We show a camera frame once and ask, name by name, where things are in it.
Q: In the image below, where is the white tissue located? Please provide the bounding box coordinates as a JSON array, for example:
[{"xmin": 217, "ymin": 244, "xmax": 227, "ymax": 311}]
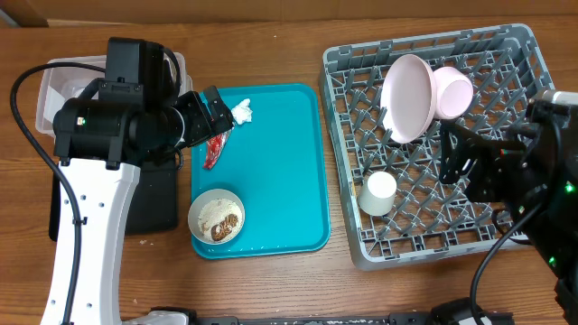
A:
[{"xmin": 231, "ymin": 98, "xmax": 253, "ymax": 125}]

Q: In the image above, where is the pink bowl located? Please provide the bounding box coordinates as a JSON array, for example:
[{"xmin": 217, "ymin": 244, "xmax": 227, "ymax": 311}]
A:
[{"xmin": 433, "ymin": 67, "xmax": 473, "ymax": 120}]

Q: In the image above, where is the large pink plate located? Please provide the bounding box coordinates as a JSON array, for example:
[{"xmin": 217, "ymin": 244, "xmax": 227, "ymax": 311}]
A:
[{"xmin": 380, "ymin": 54, "xmax": 437, "ymax": 144}]

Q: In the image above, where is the white paper cup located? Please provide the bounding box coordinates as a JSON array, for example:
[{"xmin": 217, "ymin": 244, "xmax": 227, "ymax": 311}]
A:
[{"xmin": 358, "ymin": 172, "xmax": 397, "ymax": 216}]

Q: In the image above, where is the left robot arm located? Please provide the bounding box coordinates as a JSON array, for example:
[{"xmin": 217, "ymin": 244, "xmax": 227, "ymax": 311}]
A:
[{"xmin": 42, "ymin": 38, "xmax": 234, "ymax": 324}]

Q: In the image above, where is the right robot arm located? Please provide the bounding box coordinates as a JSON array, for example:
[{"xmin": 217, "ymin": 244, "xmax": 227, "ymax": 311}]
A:
[{"xmin": 439, "ymin": 100, "xmax": 577, "ymax": 324}]

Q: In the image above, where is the grey dishwasher rack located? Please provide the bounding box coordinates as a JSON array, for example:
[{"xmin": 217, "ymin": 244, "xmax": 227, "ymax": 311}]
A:
[{"xmin": 320, "ymin": 23, "xmax": 557, "ymax": 270}]

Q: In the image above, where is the red foil wrapper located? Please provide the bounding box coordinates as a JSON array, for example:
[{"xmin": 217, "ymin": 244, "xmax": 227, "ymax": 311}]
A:
[{"xmin": 203, "ymin": 130, "xmax": 232, "ymax": 170}]

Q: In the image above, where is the teal serving tray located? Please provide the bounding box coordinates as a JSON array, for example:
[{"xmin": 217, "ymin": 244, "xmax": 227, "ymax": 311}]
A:
[{"xmin": 191, "ymin": 83, "xmax": 331, "ymax": 260}]

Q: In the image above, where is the black plastic tray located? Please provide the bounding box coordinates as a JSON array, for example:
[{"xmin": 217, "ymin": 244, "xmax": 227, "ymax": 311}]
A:
[{"xmin": 60, "ymin": 157, "xmax": 178, "ymax": 242}]

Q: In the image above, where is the grey bowl with food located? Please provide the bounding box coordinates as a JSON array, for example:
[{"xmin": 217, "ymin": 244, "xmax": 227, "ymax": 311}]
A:
[{"xmin": 188, "ymin": 189, "xmax": 246, "ymax": 245}]

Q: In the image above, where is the clear plastic storage bin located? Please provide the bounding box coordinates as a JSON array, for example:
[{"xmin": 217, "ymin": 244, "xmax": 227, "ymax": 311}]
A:
[{"xmin": 35, "ymin": 52, "xmax": 193, "ymax": 138}]

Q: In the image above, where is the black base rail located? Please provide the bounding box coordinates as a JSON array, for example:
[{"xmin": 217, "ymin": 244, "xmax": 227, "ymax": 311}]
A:
[{"xmin": 148, "ymin": 306, "xmax": 437, "ymax": 325}]

